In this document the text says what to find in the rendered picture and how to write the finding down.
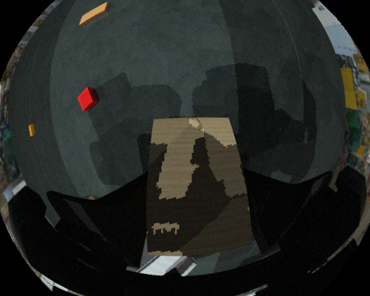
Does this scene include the red block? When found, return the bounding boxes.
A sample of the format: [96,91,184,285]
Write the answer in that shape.
[77,86,99,111]

